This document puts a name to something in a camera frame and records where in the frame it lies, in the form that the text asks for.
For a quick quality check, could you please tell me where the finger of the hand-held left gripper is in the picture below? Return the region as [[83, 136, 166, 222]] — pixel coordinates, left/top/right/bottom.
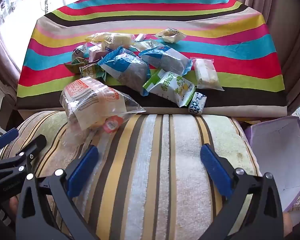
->
[[0, 134, 47, 173], [0, 128, 19, 158]]

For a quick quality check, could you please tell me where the colourful striped blanket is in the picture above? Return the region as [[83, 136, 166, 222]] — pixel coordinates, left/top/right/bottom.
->
[[16, 0, 288, 115]]

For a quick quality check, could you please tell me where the green white snack packet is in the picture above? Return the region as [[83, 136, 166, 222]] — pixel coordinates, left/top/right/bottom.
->
[[143, 69, 197, 108]]

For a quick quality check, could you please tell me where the blue white snack packet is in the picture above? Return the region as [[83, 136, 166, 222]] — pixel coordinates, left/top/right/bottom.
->
[[139, 45, 193, 77], [97, 47, 151, 97]]

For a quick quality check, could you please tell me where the mauve curtain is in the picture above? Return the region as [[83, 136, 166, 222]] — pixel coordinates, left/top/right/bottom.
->
[[225, 0, 300, 120], [0, 12, 24, 85]]

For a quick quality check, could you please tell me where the olive green snack packet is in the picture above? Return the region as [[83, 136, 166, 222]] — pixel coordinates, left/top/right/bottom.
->
[[64, 57, 87, 74]]

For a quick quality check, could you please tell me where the clear bread packet orange print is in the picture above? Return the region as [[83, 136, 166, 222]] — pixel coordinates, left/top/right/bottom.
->
[[60, 76, 147, 145]]

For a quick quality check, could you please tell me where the striped beige towel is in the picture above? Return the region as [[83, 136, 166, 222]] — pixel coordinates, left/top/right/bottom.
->
[[0, 110, 263, 240]]

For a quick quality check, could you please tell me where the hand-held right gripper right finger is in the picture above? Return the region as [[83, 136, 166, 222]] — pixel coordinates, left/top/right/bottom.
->
[[200, 144, 284, 240]]

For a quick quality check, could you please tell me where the pink snack packet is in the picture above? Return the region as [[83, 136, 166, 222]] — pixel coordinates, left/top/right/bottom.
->
[[88, 43, 108, 63]]

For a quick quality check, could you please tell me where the white cabinet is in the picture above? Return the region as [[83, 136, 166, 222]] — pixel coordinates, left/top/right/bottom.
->
[[0, 66, 17, 119]]

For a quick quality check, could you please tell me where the clear yellow cake packet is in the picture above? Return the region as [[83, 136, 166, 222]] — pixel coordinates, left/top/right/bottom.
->
[[85, 32, 136, 52]]

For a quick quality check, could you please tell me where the dark round snack packet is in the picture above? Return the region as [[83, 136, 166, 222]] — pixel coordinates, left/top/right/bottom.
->
[[72, 44, 88, 61]]

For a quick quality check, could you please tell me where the small blue patterned candy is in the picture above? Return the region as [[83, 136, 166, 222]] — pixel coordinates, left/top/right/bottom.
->
[[188, 92, 207, 115]]

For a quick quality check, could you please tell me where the cream nut packet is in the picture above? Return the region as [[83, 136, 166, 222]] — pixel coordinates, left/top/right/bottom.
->
[[132, 39, 165, 52], [154, 27, 187, 44]]

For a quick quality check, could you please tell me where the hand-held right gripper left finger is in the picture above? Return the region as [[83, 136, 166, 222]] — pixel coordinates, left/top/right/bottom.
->
[[15, 145, 100, 240]]

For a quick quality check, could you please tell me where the purple cardboard box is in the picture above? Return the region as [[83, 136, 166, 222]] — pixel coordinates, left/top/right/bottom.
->
[[244, 116, 300, 212]]

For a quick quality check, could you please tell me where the clear packet pale cake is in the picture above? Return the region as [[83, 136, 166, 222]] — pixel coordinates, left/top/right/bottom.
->
[[192, 58, 225, 91]]

